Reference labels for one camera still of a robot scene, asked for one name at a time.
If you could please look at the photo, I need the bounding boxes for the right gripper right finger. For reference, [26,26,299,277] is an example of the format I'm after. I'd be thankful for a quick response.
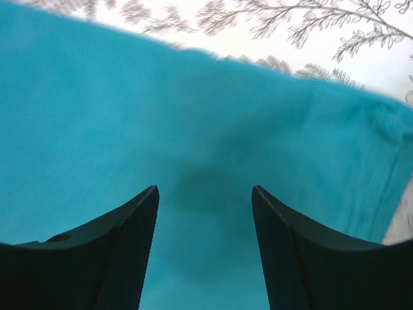
[252,186,412,310]

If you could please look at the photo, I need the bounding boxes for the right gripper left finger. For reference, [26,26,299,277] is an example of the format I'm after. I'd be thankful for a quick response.
[1,186,159,309]

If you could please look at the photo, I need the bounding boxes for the teal blue t shirt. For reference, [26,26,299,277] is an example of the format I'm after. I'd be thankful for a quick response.
[1,1,412,309]

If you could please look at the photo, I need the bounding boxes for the floral patterned table mat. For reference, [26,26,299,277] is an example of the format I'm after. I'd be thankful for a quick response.
[3,1,412,246]

